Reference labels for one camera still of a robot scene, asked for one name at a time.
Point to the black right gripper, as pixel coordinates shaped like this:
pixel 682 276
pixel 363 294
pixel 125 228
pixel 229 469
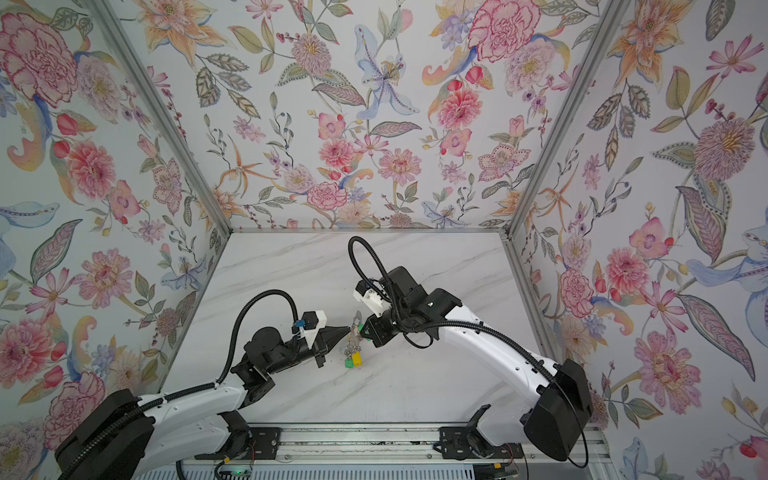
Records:
pixel 375 331

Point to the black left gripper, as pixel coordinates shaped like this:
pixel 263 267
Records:
pixel 323 342

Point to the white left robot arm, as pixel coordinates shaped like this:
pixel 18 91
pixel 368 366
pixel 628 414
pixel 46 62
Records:
pixel 128 435

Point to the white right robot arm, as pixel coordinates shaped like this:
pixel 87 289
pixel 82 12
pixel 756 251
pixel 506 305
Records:
pixel 552 403

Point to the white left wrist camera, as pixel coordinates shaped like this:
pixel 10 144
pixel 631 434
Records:
pixel 308 326

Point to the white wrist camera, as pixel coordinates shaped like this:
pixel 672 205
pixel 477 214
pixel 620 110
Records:
pixel 308 326
pixel 374 301

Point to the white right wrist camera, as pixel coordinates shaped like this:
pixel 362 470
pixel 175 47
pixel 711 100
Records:
pixel 374 301

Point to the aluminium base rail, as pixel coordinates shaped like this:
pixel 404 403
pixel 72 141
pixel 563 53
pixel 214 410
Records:
pixel 402 443

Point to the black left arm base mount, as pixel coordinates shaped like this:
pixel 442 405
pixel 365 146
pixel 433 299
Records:
pixel 260 443

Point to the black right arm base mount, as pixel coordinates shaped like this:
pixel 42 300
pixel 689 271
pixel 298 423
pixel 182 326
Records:
pixel 466 443

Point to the aluminium corner frame post right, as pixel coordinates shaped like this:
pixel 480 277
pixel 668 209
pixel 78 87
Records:
pixel 606 27

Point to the aluminium corner frame post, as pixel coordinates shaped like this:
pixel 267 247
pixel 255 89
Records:
pixel 606 27
pixel 105 18

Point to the aluminium corner frame post left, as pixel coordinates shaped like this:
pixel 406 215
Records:
pixel 105 18

